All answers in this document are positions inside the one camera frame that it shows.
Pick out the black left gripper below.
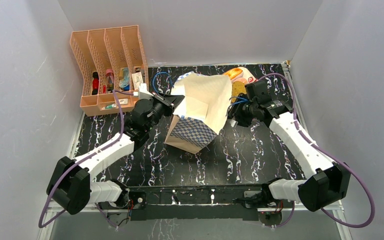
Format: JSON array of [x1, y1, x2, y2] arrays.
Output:
[[145, 91, 185, 133]]

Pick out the brown fake bread slice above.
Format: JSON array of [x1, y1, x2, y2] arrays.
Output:
[[230, 81, 246, 103]]

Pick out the metal tongs white handles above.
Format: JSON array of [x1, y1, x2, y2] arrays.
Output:
[[230, 119, 238, 128]]

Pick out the long glazed fake bread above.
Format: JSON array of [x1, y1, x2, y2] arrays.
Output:
[[223, 67, 243, 81]]

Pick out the checkered brown paper bag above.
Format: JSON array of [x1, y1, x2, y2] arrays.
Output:
[[164, 71, 234, 154]]

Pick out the pink frosted fake donut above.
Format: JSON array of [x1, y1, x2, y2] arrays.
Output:
[[235, 77, 248, 85]]

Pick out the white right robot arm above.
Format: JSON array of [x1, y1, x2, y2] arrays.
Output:
[[228, 81, 351, 212]]

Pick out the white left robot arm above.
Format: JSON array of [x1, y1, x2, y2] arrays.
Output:
[[46, 93, 185, 215]]

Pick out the strawberry print tray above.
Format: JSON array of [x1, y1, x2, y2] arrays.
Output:
[[231, 67, 258, 89]]

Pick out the small tube in rack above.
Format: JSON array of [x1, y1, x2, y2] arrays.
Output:
[[101, 103, 118, 110]]

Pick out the white card in rack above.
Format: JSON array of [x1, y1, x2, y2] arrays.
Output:
[[131, 72, 145, 91]]

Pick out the blue item in rack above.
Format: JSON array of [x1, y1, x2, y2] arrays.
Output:
[[118, 67, 130, 91]]

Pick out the pink capped bottle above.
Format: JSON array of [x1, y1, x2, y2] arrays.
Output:
[[104, 68, 115, 93]]

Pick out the black red bottle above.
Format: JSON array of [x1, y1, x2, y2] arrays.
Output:
[[92, 71, 100, 95]]

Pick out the pink file organizer rack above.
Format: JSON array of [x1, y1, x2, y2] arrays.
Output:
[[69, 25, 149, 117]]

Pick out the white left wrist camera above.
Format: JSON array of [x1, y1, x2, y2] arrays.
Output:
[[133, 83, 154, 100]]

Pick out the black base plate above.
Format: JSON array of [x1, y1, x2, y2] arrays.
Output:
[[97, 187, 294, 222]]

